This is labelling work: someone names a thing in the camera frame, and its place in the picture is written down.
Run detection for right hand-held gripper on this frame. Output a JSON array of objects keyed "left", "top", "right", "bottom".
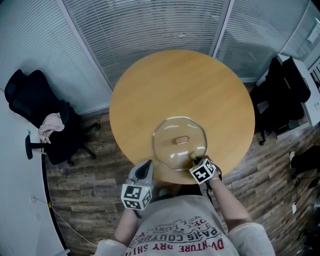
[{"left": 189, "top": 155, "right": 217, "bottom": 186}]

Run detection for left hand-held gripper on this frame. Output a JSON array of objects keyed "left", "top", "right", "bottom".
[{"left": 121, "top": 159, "right": 155, "bottom": 211}]

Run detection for octagonal glass lid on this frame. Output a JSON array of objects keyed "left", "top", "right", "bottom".
[{"left": 152, "top": 115, "right": 209, "bottom": 172}]

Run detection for person's right forearm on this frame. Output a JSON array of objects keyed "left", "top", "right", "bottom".
[{"left": 208, "top": 178, "right": 253, "bottom": 231}]

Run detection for person's left forearm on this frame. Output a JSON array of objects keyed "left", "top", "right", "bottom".
[{"left": 113, "top": 208, "right": 140, "bottom": 247}]

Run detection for person's dark trousers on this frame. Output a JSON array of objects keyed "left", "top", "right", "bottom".
[{"left": 151, "top": 183, "right": 204, "bottom": 204}]

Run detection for person's printed beige shirt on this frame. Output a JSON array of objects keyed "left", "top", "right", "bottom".
[{"left": 93, "top": 194, "right": 276, "bottom": 256}]

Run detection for black office chair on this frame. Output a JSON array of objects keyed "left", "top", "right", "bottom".
[
  {"left": 250, "top": 56, "right": 312, "bottom": 146},
  {"left": 4, "top": 69, "right": 101, "bottom": 167}
]

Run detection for pink crumpled cloth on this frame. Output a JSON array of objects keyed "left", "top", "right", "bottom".
[{"left": 37, "top": 112, "right": 65, "bottom": 145}]

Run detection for white window blind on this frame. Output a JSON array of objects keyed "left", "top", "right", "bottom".
[
  {"left": 214, "top": 0, "right": 311, "bottom": 81},
  {"left": 0, "top": 0, "right": 112, "bottom": 115},
  {"left": 279, "top": 0, "right": 320, "bottom": 61},
  {"left": 62, "top": 0, "right": 231, "bottom": 88}
]

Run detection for white paper sheet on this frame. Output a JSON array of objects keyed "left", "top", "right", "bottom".
[{"left": 307, "top": 23, "right": 320, "bottom": 44}]

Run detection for white cable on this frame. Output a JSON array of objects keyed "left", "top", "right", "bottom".
[{"left": 31, "top": 196, "right": 98, "bottom": 247}]

